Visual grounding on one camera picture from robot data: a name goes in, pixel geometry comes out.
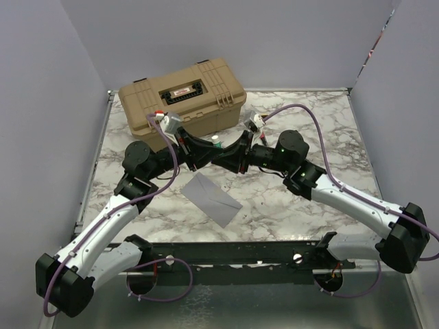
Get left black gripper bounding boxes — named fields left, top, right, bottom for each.
left=146, top=127, right=224, bottom=181

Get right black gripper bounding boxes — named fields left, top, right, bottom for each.
left=211, top=130, right=292, bottom=175

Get green white glue stick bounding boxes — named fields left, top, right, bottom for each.
left=211, top=135, right=222, bottom=148

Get grey translucent envelope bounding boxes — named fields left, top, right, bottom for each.
left=181, top=173, right=242, bottom=228

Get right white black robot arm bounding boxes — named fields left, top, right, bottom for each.
left=212, top=130, right=429, bottom=273

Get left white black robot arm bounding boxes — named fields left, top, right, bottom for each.
left=36, top=127, right=222, bottom=317

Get tan plastic toolbox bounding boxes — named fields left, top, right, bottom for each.
left=118, top=58, right=247, bottom=151

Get red handled screwdriver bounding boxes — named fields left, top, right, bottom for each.
left=260, top=132, right=268, bottom=147

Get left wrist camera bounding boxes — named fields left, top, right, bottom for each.
left=155, top=111, right=182, bottom=135

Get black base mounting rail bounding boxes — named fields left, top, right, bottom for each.
left=88, top=234, right=355, bottom=286

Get aluminium frame rail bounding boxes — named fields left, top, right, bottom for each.
left=37, top=89, right=116, bottom=329

